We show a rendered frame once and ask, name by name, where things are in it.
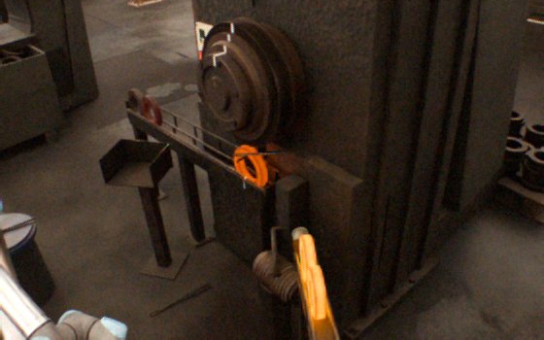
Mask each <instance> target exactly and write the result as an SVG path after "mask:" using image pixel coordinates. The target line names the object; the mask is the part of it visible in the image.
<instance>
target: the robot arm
mask: <svg viewBox="0 0 544 340"><path fill-rule="evenodd" d="M126 332H127V326H125V325H124V324H122V323H120V322H117V321H114V320H112V319H109V318H103V319H97V318H95V317H93V316H90V315H87V314H84V313H81V312H78V311H75V310H71V311H68V312H67V313H65V314H63V315H62V317H61V319H60V320H59V321H58V325H55V324H54V323H53V322H52V320H51V319H49V318H48V317H47V316H46V315H45V313H44V312H43V311H42V310H41V309H40V308H39V307H38V306H37V304H36V303H35V302H34V301H33V300H32V299H31V298H30V296H29V295H28V294H27V293H26V292H25V291H24V290H23V289H22V286H21V285H20V284H19V282H18V279H17V275H16V272H15V269H14V267H13V262H12V259H11V257H10V254H9V250H8V248H7V245H6V242H5V240H4V236H3V231H2V229H1V226H0V335H1V338H2V340H125V334H126Z"/></svg>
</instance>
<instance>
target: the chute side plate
mask: <svg viewBox="0 0 544 340"><path fill-rule="evenodd" d="M126 112H127V114H128V117H129V123H130V124H131V122H132V121H133V122H134V123H135V124H136V126H137V127H138V128H139V129H140V130H142V131H143V132H145V133H146V134H148V135H149V136H150V137H152V138H155V139H156V140H157V141H159V142H161V143H170V148H171V150H172V151H173V152H175V153H176V149H177V150H179V151H180V152H181V153H182V154H183V157H185V158H186V159H187V160H189V161H190V162H192V163H194V164H195V165H197V166H198V167H200V168H201V169H202V170H204V171H206V172H207V173H210V174H212V175H214V176H215V177H217V178H218V179H219V180H221V181H222V182H224V183H225V184H227V185H229V186H230V187H233V188H234V189H236V190H237V191H238V192H239V193H240V194H243V195H244V196H246V197H247V198H249V199H250V200H251V201H252V199H251V195H252V196H253V197H255V198H256V199H258V201H259V207H260V209H262V210H263V196H262V192H261V191H260V190H258V188H256V187H255V186H253V185H252V184H250V183H249V182H247V181H246V180H244V179H243V178H241V177H240V176H238V174H235V173H233V172H232V171H230V170H228V169H227V168H225V167H223V166H221V165H220V164H218V163H217V162H215V161H214V160H213V159H211V158H209V157H208V156H206V155H204V154H202V153H199V152H198V151H196V150H194V149H192V148H191V147H189V146H187V145H186V144H185V143H183V142H181V141H180V140H178V139H176V138H174V137H172V136H170V135H168V134H167V133H165V132H163V131H161V129H159V128H157V127H156V126H154V125H152V124H150V123H148V122H146V121H144V120H143V119H140V118H139V117H138V116H136V115H134V114H133V113H131V112H128V111H126ZM131 125H132V124H131ZM243 181H244V183H245V188H244V183H243Z"/></svg>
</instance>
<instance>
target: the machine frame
mask: <svg viewBox="0 0 544 340"><path fill-rule="evenodd" d="M196 1H197V4H196V7H197V14H198V21H199V22H201V23H204V24H209V25H212V26H214V25H216V24H217V23H219V22H223V21H232V20H234V19H236V18H247V19H253V20H255V21H257V22H258V23H266V24H269V25H272V26H273V27H275V28H277V29H278V30H280V31H281V32H282V33H283V34H284V35H285V36H286V37H287V39H288V40H290V42H291V43H292V45H293V47H294V49H295V52H296V53H297V55H298V58H299V60H300V63H301V66H302V68H303V72H304V77H305V83H306V97H305V103H304V107H303V110H302V112H301V113H300V115H299V118H298V119H297V120H296V121H294V122H293V124H292V126H291V128H290V130H289V131H288V132H287V133H286V134H285V135H284V136H283V137H282V138H280V139H279V140H276V141H272V142H271V143H269V144H268V145H266V146H264V147H261V148H255V149H256V150H257V151H258V152H259V153H264V152H267V153H269V152H282V153H285V154H268V155H267V164H268V163H269V164H270V165H272V166H274V167H275V168H277V169H279V170H280V174H279V173H277V182H278V181H279V180H280V179H282V178H284V177H285V176H287V175H289V174H297V175H299V176H301V178H303V179H305V180H306V182H307V225H306V228H305V229H307V230H308V232H309V234H310V235H311V236H312V238H316V241H315V253H316V255H317V260H318V263H319V266H320V268H321V270H322V272H323V278H324V282H325V285H324V286H325V290H326V293H327V296H328V299H329V303H330V304H331V307H332V312H333V318H334V320H335V323H336V327H337V329H338V333H339V336H340V340H361V339H362V338H363V337H364V336H365V335H366V334H367V333H368V332H370V331H371V330H373V329H374V328H375V326H376V325H377V324H378V323H380V322H381V321H382V320H384V319H385V318H386V317H387V316H388V315H389V314H390V313H391V312H392V311H393V310H394V309H395V308H397V307H398V306H400V305H401V303H402V302H403V301H404V300H405V299H406V298H407V297H408V296H410V295H411V294H413V293H414V291H415V290H416V289H417V288H419V287H420V286H421V285H422V284H423V283H424V282H425V281H426V280H427V279H429V278H430V277H431V276H432V275H433V274H434V273H435V272H436V269H437V265H438V261H437V260H435V259H433V258H430V257H429V256H430V251H431V248H432V243H433V238H434V235H435V230H436V224H437V219H438V214H439V210H440V206H441V201H442V197H443V193H444V189H445V185H446V182H447V177H448V173H449V164H450V160H451V156H452V152H453V147H454V143H455V140H456V131H457V127H458V123H459V115H460V107H461V102H462V97H463V95H464V90H465V82H466V78H467V74H468V66H469V61H470V58H471V54H472V52H471V50H472V46H473V42H474V38H475V37H474V33H475V30H476V25H477V17H478V10H479V4H478V3H479V0H255V7H250V0H196ZM208 180H209V188H210V193H211V200H212V207H213V213H214V220H215V222H213V228H214V231H215V232H216V233H217V238H218V239H219V240H220V241H221V242H222V243H223V244H225V245H226V246H227V247H228V248H229V249H230V250H231V251H233V252H234V253H235V254H236V255H237V256H238V257H240V258H241V259H242V260H243V261H244V262H245V263H247V264H248V265H249V266H250V267H251V268H252V269H253V266H254V262H255V260H256V257H255V235H254V223H253V212H252V201H251V200H250V199H249V198H247V197H246V196H244V195H243V194H240V193H239V192H238V191H237V190H236V189H234V188H233V187H230V186H229V185H227V184H225V183H224V182H222V181H221V180H219V179H218V178H217V177H215V176H214V175H212V174H210V173H208Z"/></svg>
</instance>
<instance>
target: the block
mask: <svg viewBox="0 0 544 340"><path fill-rule="evenodd" d="M276 205H277V226H280V225H281V226H282V228H283V231H280V232H281V233H283V234H284V235H285V236H287V237H288V238H291V237H292V232H293V231H294V230H295V229H297V228H299V227H302V228H306V225H307V182H306V180H305V179H303V178H301V176H299V175H297V174H289V175H287V176H285V177H284V178H282V179H280V180H279V181H278V182H277V183H276Z"/></svg>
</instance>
